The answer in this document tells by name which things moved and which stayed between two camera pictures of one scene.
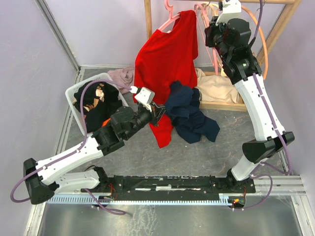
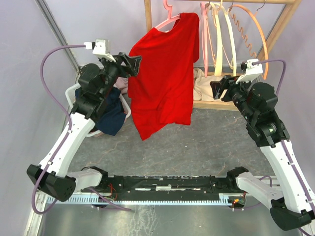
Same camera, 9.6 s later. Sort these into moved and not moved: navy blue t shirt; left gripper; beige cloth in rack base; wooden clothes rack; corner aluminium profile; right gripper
Moved: navy blue t shirt; left gripper; right gripper
Not moved: wooden clothes rack; beige cloth in rack base; corner aluminium profile
